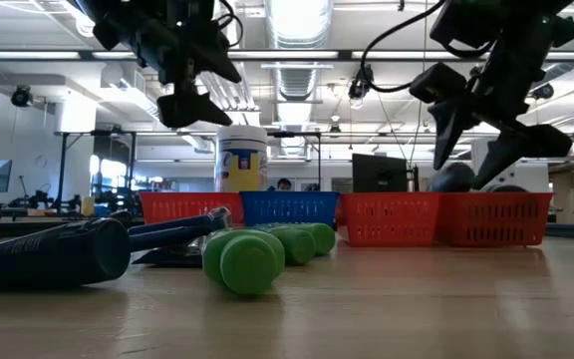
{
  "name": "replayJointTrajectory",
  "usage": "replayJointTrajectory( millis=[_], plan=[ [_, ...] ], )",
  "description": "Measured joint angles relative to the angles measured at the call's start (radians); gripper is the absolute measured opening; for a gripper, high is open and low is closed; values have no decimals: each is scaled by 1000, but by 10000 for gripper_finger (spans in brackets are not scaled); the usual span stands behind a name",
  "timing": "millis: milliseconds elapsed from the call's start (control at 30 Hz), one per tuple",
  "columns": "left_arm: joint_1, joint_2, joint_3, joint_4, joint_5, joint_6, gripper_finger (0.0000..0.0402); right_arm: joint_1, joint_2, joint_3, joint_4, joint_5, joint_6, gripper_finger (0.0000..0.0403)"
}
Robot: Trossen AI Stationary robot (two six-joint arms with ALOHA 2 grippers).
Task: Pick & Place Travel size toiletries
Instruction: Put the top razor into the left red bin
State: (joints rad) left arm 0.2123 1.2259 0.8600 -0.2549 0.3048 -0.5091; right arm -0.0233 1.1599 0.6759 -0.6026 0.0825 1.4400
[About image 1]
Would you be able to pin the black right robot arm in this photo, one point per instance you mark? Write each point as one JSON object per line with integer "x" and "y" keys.
{"x": 491, "y": 15}

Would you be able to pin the black computer monitor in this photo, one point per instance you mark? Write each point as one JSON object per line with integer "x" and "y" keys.
{"x": 379, "y": 174}

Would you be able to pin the black packet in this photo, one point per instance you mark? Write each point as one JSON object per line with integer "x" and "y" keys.
{"x": 167, "y": 256}

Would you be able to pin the black ceiling camera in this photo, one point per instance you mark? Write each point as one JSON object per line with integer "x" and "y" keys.
{"x": 359, "y": 87}
{"x": 543, "y": 92}
{"x": 21, "y": 97}

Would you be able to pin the blue plastic basket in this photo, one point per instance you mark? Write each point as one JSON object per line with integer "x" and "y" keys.
{"x": 287, "y": 207}

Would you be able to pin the person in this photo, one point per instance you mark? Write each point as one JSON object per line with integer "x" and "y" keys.
{"x": 284, "y": 184}

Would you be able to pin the black background rig frame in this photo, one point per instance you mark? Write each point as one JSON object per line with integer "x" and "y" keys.
{"x": 63, "y": 169}

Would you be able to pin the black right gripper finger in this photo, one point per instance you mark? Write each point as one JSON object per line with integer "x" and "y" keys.
{"x": 449, "y": 129}
{"x": 531, "y": 142}

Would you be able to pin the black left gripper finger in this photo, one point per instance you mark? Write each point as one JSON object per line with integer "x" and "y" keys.
{"x": 222, "y": 62}
{"x": 192, "y": 110}

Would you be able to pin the red plastic basket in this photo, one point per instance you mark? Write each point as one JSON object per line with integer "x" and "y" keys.
{"x": 182, "y": 204}
{"x": 496, "y": 219}
{"x": 391, "y": 219}

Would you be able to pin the yellow container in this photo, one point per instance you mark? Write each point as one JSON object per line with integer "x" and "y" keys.
{"x": 87, "y": 206}

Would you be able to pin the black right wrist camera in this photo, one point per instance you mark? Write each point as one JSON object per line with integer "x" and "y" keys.
{"x": 436, "y": 82}

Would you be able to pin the white yellow wipes canister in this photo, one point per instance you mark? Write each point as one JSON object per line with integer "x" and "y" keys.
{"x": 241, "y": 169}

